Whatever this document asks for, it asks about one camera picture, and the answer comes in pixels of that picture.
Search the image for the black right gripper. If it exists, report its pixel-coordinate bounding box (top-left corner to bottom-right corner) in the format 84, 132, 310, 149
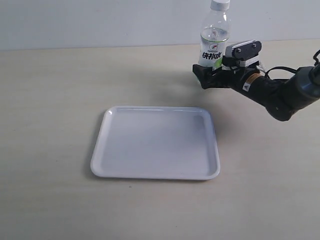
192, 64, 261, 89

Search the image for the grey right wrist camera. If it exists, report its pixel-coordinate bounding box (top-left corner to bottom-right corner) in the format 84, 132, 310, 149
222, 40, 262, 68

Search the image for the white bottle cap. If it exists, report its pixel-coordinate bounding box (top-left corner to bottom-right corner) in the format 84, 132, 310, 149
210, 0, 230, 12

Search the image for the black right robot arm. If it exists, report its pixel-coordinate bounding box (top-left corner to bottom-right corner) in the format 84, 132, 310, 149
192, 64, 320, 122

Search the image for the clear plastic drink bottle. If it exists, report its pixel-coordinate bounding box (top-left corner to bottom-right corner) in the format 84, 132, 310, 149
198, 9, 231, 70

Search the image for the white rectangular plastic tray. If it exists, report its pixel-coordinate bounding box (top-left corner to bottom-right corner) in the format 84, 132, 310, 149
90, 106, 221, 181

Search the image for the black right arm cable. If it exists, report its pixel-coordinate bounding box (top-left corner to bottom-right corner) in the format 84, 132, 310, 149
257, 48, 320, 81

